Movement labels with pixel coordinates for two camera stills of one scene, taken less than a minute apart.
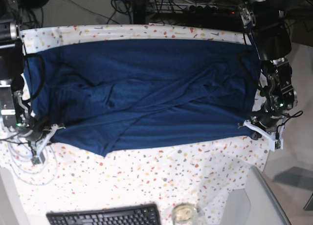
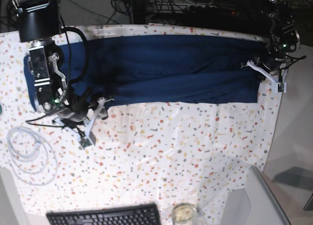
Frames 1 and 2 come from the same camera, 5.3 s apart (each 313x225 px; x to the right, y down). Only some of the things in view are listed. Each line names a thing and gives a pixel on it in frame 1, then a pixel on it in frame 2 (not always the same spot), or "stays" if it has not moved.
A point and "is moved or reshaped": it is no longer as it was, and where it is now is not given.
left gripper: (39, 138) -> (79, 122)
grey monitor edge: (265, 209) stays
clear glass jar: (184, 213) stays
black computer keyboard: (147, 214) stays
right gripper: (270, 125) -> (275, 69)
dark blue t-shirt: (102, 95) is moved or reshaped
